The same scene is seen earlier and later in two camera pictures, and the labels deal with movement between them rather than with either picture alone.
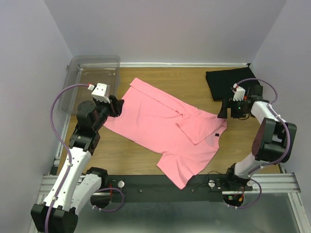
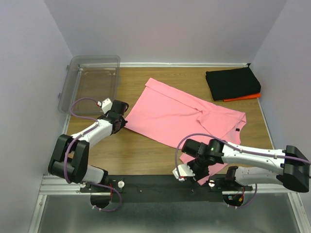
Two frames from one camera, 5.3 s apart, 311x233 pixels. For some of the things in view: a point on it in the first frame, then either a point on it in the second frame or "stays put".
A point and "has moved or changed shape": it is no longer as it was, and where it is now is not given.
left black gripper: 116,109 to 124,122
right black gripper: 226,103 to 198,174
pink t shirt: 190,138 has moved or changed shape
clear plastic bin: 92,70 stays put
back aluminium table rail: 181,65 stays put
